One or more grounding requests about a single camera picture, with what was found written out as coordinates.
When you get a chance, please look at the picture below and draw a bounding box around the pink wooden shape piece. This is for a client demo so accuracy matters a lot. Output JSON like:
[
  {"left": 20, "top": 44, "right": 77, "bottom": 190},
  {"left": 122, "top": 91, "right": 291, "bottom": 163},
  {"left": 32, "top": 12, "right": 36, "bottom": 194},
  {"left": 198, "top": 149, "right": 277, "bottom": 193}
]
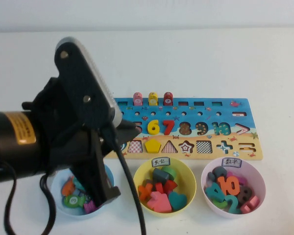
[{"left": 147, "top": 191, "right": 172, "bottom": 213}]

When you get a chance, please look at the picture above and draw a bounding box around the orange wooden fish piece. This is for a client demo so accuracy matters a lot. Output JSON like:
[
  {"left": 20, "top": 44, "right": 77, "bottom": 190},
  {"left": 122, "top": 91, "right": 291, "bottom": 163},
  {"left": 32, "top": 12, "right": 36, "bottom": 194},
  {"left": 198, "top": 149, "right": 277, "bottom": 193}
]
[{"left": 61, "top": 178, "right": 75, "bottom": 196}]

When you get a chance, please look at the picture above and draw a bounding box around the green wooden number piece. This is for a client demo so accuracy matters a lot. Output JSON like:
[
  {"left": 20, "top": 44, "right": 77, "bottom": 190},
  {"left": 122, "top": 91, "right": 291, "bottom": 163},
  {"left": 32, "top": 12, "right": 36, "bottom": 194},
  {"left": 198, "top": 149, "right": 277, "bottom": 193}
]
[{"left": 212, "top": 198, "right": 226, "bottom": 209}]

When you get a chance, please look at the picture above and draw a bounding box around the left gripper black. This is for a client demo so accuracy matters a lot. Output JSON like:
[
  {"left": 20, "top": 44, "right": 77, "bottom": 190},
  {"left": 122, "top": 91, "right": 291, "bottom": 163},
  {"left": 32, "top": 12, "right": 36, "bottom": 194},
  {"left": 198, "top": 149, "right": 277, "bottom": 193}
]
[{"left": 22, "top": 77, "right": 142, "bottom": 206}]

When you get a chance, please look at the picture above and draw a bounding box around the blue-teal wooden number two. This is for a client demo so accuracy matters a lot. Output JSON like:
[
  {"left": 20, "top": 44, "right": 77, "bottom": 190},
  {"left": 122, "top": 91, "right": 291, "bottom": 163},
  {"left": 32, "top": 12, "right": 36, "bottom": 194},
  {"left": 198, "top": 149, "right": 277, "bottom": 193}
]
[{"left": 222, "top": 195, "right": 242, "bottom": 214}]

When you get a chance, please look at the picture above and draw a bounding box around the handwritten label on yellow bowl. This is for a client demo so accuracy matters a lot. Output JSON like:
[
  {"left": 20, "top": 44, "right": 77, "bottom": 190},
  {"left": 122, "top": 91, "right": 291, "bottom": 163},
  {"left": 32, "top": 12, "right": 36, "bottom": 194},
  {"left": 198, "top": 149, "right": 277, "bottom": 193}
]
[{"left": 151, "top": 158, "right": 171, "bottom": 168}]

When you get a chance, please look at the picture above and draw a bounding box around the colourful wooden number puzzle board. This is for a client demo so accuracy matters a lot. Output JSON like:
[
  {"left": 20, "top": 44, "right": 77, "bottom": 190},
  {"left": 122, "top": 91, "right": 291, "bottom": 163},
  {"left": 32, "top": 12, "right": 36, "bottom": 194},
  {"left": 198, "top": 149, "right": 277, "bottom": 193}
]
[{"left": 105, "top": 97, "right": 263, "bottom": 161}]

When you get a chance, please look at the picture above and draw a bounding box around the yellow wooden number six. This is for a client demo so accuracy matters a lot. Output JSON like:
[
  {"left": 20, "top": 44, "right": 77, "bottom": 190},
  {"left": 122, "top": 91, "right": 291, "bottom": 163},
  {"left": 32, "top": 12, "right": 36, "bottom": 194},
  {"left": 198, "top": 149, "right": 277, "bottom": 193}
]
[{"left": 147, "top": 119, "right": 161, "bottom": 135}]

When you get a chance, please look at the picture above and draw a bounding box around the green round wooden piece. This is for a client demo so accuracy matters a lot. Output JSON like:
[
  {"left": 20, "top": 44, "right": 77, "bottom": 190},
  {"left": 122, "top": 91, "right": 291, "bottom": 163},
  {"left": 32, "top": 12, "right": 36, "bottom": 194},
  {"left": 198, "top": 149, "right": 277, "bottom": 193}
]
[{"left": 161, "top": 165, "right": 177, "bottom": 181}]

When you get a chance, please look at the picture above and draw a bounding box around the grey wooden number piece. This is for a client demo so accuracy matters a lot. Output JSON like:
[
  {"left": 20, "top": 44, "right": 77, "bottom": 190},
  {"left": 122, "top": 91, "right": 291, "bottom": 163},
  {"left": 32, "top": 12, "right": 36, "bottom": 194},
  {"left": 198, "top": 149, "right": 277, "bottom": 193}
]
[{"left": 205, "top": 172, "right": 216, "bottom": 187}]

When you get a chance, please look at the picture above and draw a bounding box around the yellow fish peg piece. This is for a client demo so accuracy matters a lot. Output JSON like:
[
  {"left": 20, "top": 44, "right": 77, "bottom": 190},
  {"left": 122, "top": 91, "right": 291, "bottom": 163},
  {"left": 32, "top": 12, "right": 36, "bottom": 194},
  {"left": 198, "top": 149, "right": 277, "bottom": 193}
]
[{"left": 148, "top": 92, "right": 159, "bottom": 106}]

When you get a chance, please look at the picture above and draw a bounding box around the yellow wooden pentagon piece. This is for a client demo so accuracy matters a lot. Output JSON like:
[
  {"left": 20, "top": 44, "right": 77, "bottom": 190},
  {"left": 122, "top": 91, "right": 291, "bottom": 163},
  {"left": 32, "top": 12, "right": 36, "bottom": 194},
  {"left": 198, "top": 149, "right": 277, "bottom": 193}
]
[{"left": 144, "top": 139, "right": 162, "bottom": 154}]

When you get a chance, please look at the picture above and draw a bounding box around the purple wooden fish piece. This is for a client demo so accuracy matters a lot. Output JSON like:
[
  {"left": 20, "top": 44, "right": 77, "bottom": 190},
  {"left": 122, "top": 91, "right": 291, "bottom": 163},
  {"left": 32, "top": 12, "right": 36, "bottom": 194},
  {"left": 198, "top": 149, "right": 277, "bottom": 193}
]
[{"left": 83, "top": 199, "right": 98, "bottom": 213}]

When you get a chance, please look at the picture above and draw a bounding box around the brown wooden number eight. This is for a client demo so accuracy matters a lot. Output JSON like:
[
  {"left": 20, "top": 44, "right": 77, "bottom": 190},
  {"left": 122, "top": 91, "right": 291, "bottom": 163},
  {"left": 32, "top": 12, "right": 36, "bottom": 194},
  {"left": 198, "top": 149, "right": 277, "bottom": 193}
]
[{"left": 236, "top": 186, "right": 254, "bottom": 204}]

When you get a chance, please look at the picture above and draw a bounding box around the handwritten label on pink bowl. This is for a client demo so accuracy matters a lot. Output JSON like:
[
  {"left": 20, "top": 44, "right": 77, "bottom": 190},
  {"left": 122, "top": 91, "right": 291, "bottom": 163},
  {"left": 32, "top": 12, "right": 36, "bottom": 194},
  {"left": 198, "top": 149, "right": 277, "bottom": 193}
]
[{"left": 222, "top": 157, "right": 243, "bottom": 169}]

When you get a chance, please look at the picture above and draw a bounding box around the pink wooden number five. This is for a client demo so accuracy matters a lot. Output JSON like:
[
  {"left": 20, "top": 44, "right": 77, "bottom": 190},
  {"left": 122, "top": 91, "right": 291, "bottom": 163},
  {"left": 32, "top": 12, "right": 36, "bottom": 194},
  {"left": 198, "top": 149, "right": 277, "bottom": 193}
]
[{"left": 240, "top": 195, "right": 260, "bottom": 213}]

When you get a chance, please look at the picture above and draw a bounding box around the orange wooden number ten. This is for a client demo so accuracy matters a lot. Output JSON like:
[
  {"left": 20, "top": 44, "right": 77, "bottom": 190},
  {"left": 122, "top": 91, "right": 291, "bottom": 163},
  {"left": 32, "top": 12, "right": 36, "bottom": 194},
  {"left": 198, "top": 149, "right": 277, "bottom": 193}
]
[{"left": 217, "top": 175, "right": 241, "bottom": 196}]

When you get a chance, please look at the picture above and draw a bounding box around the light blue plastic bowl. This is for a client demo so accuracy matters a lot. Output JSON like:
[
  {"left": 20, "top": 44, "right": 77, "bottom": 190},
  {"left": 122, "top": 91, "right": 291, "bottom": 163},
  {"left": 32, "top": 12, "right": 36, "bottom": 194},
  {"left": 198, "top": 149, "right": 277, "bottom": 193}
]
[{"left": 50, "top": 164, "right": 115, "bottom": 216}]

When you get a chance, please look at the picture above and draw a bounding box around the orange wooden cross piece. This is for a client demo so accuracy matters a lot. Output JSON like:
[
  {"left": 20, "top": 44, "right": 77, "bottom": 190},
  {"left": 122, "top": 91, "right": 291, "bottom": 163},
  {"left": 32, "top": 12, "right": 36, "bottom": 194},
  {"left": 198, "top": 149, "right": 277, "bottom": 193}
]
[{"left": 137, "top": 183, "right": 154, "bottom": 200}]

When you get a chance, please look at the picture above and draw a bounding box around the red wooden number seven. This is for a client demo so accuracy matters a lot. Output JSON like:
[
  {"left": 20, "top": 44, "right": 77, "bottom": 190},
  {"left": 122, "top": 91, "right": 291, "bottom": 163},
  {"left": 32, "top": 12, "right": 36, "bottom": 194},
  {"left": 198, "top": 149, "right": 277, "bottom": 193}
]
[{"left": 161, "top": 119, "right": 175, "bottom": 135}]

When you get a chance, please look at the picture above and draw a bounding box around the yellow plastic bowl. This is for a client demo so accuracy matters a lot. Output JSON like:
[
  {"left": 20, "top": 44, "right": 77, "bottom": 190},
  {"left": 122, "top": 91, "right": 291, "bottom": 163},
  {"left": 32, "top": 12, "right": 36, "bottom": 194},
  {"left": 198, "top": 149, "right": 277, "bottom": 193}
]
[{"left": 133, "top": 158, "right": 197, "bottom": 218}]

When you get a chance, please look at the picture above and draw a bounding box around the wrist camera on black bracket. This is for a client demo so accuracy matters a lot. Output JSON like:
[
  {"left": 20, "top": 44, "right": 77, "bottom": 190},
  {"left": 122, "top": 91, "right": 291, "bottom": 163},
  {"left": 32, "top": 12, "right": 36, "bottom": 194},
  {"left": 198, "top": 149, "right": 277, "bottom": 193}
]
[{"left": 53, "top": 36, "right": 123, "bottom": 129}]

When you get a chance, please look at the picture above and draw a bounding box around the black braided camera cable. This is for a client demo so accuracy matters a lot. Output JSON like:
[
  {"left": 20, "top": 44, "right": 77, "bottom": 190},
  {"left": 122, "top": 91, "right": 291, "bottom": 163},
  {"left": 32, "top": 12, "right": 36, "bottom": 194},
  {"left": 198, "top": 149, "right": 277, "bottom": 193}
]
[{"left": 3, "top": 122, "right": 147, "bottom": 235}]

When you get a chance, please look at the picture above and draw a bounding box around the teal wooden number four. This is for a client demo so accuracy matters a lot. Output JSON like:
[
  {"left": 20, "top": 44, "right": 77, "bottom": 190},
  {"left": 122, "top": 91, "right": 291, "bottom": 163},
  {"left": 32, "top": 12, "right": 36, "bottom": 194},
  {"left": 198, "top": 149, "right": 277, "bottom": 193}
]
[{"left": 204, "top": 183, "right": 226, "bottom": 203}]

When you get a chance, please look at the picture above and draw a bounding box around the red fish peg piece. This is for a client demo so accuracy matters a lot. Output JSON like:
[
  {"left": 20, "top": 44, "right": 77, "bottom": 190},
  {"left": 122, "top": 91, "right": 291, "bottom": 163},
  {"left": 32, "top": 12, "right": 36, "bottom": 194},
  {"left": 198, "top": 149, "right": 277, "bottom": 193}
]
[{"left": 163, "top": 92, "right": 174, "bottom": 106}]

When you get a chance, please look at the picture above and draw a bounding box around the pink plastic bowl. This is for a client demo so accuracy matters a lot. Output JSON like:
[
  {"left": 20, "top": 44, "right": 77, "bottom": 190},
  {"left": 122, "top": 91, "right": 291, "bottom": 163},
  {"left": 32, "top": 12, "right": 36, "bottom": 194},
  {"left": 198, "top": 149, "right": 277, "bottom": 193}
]
[{"left": 200, "top": 157, "right": 267, "bottom": 219}]

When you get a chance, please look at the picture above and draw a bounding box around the teal wooden heart piece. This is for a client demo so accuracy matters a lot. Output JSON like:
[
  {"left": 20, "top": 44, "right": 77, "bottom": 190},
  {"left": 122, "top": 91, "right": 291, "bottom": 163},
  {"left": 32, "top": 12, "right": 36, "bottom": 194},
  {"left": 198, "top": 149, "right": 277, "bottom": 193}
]
[{"left": 168, "top": 191, "right": 188, "bottom": 212}]

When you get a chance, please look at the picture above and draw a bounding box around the dark slate wooden number piece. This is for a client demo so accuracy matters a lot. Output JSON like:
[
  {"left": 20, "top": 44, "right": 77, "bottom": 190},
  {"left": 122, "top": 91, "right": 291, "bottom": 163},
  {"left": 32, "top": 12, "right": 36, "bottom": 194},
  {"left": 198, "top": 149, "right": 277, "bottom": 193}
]
[{"left": 212, "top": 167, "right": 228, "bottom": 178}]

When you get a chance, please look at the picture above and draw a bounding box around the green wooden fish piece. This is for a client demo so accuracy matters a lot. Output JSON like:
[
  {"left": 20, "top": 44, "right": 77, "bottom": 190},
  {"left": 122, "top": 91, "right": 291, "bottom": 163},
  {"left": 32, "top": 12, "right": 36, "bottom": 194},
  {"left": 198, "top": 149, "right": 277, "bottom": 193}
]
[{"left": 63, "top": 194, "right": 85, "bottom": 209}]

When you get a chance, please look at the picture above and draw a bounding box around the pink fish peg piece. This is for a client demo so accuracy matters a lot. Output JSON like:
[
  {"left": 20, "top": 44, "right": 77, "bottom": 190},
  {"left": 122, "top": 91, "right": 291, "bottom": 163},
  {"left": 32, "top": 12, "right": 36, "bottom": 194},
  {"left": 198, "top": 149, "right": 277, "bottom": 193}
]
[{"left": 133, "top": 92, "right": 143, "bottom": 106}]

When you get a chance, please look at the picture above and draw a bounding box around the teal wooden fish piece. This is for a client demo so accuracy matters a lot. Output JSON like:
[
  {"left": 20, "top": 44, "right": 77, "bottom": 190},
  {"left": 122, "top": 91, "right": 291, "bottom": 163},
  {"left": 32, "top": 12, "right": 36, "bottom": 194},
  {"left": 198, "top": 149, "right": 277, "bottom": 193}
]
[{"left": 72, "top": 177, "right": 85, "bottom": 190}]

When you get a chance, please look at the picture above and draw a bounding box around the dark slate wooden shape piece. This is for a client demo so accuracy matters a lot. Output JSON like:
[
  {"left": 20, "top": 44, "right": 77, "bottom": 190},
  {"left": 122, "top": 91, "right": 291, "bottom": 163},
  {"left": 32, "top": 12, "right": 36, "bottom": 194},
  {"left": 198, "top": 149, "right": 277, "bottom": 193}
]
[{"left": 151, "top": 168, "right": 170, "bottom": 184}]

